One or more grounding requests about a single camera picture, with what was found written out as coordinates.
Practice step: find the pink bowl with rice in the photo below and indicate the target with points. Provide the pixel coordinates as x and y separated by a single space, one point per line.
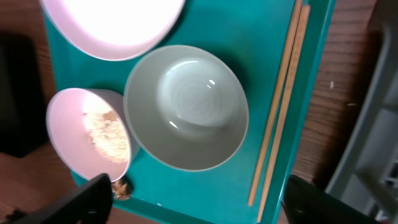
72 136

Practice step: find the teal plastic tray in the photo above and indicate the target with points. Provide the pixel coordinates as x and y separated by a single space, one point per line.
249 37

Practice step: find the grey-green bowl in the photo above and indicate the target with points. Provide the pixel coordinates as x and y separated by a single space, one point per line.
186 108

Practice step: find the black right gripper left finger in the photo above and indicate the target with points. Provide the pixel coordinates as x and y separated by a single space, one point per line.
90 203

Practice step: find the white round plate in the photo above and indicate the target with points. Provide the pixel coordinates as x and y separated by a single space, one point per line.
113 30

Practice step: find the gold crumpled wrapper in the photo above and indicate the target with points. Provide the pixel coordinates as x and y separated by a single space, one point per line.
122 189

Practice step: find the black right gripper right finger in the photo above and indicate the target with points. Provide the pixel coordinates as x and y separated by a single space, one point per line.
303 203

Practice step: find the grey dishwasher rack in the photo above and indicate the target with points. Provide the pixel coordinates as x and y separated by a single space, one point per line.
363 177

